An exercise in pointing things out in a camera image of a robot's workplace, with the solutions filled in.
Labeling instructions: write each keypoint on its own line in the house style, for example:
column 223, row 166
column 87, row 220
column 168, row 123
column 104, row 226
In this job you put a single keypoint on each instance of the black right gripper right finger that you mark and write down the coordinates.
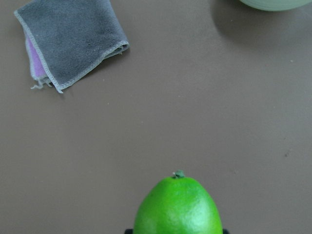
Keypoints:
column 225, row 231

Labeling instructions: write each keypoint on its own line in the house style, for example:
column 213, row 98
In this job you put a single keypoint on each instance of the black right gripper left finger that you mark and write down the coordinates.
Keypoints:
column 128, row 231

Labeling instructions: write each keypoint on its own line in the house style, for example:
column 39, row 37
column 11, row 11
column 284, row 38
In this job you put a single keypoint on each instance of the green lime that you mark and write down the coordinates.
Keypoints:
column 178, row 205

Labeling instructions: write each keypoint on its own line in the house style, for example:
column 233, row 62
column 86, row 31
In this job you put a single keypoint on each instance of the purple folded cloth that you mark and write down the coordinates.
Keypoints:
column 36, row 68

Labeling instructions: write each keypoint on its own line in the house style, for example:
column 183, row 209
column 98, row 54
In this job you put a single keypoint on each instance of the grey folded cloth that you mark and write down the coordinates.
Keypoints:
column 72, row 37

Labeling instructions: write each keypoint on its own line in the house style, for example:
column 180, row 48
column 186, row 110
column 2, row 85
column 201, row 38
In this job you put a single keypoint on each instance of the mint green bowl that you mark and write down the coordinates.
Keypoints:
column 275, row 5

